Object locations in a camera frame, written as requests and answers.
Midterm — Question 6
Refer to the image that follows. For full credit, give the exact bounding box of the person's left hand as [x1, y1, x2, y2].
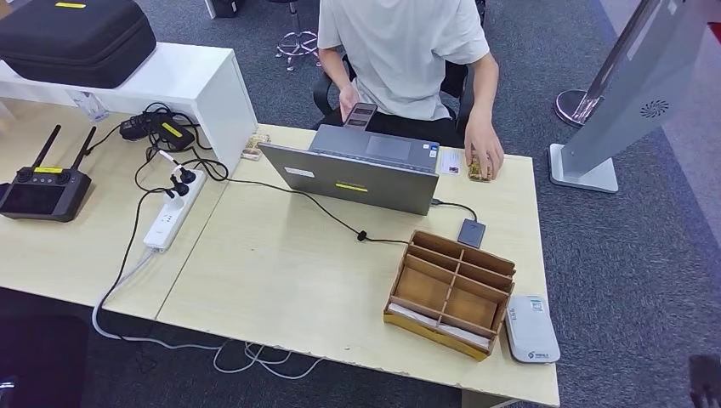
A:
[463, 112, 505, 181]

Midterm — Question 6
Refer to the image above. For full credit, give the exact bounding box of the person's right hand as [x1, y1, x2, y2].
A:
[338, 82, 361, 122]

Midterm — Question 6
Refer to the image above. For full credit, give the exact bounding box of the black smartphone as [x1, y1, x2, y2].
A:
[343, 102, 378, 132]

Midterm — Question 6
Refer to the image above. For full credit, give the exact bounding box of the gold room key card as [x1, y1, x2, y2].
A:
[467, 155, 496, 184]
[241, 133, 271, 162]

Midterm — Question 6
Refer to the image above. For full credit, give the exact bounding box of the white ID card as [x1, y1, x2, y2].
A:
[439, 148, 463, 176]

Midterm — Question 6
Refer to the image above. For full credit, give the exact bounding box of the person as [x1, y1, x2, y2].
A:
[312, 0, 505, 181]

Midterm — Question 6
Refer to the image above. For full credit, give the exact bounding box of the white card reader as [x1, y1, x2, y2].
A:
[504, 294, 562, 365]

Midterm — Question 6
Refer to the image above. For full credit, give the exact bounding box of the black office chair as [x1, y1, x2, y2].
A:
[312, 0, 485, 133]

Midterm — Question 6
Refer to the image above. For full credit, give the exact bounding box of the chrome stool base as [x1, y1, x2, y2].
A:
[269, 0, 323, 72]

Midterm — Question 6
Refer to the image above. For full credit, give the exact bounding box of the grey laptop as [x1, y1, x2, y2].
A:
[258, 124, 440, 217]

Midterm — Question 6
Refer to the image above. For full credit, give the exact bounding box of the small black external drive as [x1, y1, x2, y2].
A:
[457, 218, 486, 249]

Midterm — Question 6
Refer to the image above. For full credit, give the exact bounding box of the chrome stanchion base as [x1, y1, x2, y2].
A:
[554, 88, 604, 128]

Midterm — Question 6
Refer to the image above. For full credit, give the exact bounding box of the wooden compartment organizer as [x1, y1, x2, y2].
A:
[383, 229, 517, 362]

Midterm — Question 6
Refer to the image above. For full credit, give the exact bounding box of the black floor bin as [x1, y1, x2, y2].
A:
[209, 0, 247, 19]

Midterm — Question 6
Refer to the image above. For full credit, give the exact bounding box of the white desk shelf riser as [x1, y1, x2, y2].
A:
[0, 42, 259, 176]

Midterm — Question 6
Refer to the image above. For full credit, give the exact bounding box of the grey kiosk stand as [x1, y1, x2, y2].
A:
[548, 0, 721, 195]

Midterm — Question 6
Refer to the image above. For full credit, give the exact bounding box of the black power adapter yellow label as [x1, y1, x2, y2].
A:
[150, 112, 196, 153]

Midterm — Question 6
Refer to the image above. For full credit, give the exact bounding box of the white paper sheet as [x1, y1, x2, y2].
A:
[387, 303, 492, 351]

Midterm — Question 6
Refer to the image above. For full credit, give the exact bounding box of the white power strip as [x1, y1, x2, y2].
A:
[143, 168, 207, 253]

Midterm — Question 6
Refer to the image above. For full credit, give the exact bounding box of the clear plastic bottle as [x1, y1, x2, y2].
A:
[66, 89, 111, 122]

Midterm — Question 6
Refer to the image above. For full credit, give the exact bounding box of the black hard carrying case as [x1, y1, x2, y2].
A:
[0, 0, 157, 90]

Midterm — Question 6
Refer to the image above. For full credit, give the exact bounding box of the black remote controller with antennas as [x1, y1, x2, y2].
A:
[0, 124, 98, 224]

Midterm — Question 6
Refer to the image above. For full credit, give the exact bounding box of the black drive cable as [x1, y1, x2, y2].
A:
[430, 197, 479, 222]

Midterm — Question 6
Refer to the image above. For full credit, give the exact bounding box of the black laptop power cable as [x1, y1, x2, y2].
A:
[194, 159, 412, 246]

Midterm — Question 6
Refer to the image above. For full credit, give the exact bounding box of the black mains cable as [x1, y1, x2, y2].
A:
[95, 184, 173, 339]

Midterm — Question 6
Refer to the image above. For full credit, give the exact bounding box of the white power strip cable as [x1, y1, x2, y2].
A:
[89, 249, 328, 382]

